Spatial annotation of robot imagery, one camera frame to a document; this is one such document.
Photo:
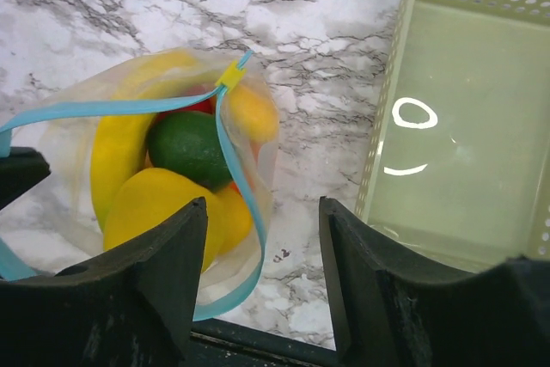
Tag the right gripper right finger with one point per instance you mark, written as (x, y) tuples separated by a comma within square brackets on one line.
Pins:
[(391, 306)]

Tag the yellow orange mango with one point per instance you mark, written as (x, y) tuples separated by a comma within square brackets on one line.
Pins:
[(253, 112)]

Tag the pale green plastic basket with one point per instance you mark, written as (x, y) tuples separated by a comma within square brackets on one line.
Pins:
[(458, 163)]

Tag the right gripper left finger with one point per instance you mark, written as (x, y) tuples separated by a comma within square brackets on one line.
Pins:
[(131, 306)]

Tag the clear zip top bag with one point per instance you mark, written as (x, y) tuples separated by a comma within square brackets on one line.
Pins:
[(64, 126)]

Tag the yellow banana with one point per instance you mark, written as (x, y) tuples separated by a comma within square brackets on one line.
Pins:
[(119, 150)]

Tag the red apple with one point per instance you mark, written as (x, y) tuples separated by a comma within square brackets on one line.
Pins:
[(205, 106)]

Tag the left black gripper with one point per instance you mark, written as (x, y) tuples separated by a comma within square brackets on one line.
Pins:
[(23, 169)]

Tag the green avocado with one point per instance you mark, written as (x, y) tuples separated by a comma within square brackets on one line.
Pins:
[(187, 144)]

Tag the yellow lemon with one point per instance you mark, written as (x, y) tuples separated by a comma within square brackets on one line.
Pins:
[(237, 218), (153, 195)]

